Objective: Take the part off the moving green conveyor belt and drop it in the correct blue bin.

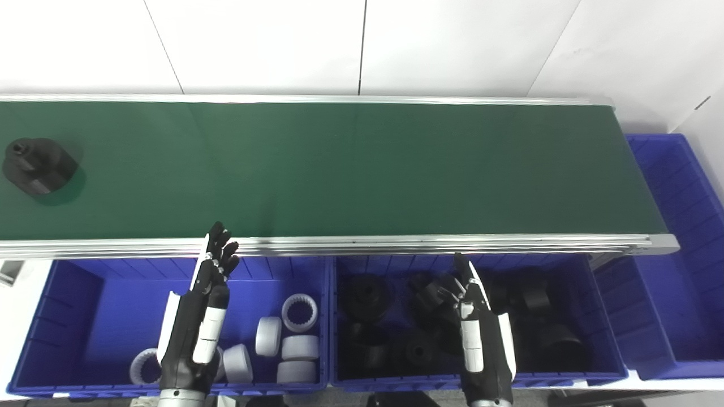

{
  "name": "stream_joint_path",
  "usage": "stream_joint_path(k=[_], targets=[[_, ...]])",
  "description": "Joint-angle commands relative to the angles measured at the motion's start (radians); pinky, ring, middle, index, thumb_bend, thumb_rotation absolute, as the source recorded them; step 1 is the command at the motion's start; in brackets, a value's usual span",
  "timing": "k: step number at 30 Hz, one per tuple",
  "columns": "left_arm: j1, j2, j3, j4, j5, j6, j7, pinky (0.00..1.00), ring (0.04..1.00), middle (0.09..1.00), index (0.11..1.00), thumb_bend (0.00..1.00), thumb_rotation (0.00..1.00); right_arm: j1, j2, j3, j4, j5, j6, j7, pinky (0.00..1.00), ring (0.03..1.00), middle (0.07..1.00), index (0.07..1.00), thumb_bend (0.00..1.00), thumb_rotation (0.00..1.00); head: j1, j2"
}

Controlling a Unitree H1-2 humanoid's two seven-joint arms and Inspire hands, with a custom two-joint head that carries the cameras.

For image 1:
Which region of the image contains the blue bin with black parts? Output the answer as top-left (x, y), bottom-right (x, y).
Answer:
top-left (328, 254), bottom-right (628, 392)

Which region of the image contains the green conveyor belt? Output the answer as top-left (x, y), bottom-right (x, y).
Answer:
top-left (0, 102), bottom-right (668, 241)
top-left (0, 93), bottom-right (679, 261)

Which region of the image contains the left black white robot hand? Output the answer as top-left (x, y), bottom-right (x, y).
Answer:
top-left (157, 221), bottom-right (240, 393)

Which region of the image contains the large empty blue bin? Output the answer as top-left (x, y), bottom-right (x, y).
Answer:
top-left (594, 133), bottom-right (724, 380)

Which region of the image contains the blue bin with white parts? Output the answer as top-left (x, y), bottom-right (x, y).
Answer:
top-left (7, 256), bottom-right (330, 399)

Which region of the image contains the black round flanged part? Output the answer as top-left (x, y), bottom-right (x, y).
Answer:
top-left (396, 331), bottom-right (447, 374)
top-left (509, 271), bottom-right (552, 317)
top-left (532, 325), bottom-right (589, 371)
top-left (346, 274), bottom-right (394, 323)
top-left (410, 271), bottom-right (462, 328)
top-left (345, 322), bottom-right (391, 376)
top-left (2, 138), bottom-right (80, 196)

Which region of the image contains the white toothed ring part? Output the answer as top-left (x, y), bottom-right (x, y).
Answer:
top-left (281, 294), bottom-right (318, 333)
top-left (130, 348), bottom-right (165, 386)

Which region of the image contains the white cylinder part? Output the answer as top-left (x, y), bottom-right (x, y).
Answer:
top-left (222, 344), bottom-right (253, 384)
top-left (277, 360), bottom-right (317, 384)
top-left (255, 317), bottom-right (282, 357)
top-left (281, 335), bottom-right (320, 361)

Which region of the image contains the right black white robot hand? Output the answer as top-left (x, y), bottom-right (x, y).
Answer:
top-left (436, 253), bottom-right (517, 403)

